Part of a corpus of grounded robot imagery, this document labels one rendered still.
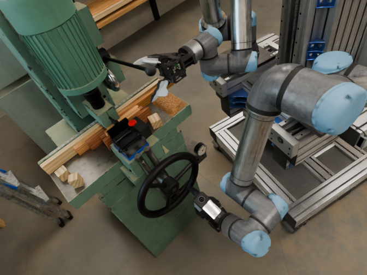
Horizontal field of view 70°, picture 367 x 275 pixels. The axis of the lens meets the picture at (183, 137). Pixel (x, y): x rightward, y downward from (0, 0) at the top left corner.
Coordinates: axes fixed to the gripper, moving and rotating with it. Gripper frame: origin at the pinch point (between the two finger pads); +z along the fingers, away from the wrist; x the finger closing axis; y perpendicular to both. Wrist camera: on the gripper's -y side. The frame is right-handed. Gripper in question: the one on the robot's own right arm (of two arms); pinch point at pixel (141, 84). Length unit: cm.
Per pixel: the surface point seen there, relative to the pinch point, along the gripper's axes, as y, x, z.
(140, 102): -18.2, 16.5, -3.6
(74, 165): -16.5, 21.0, 33.2
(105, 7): -204, 15, -83
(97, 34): -31.7, -11.8, -5.0
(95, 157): -12.7, 21.5, 25.4
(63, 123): -58, 24, 25
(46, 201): -84, 74, 62
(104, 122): -13.3, 11.5, 14.8
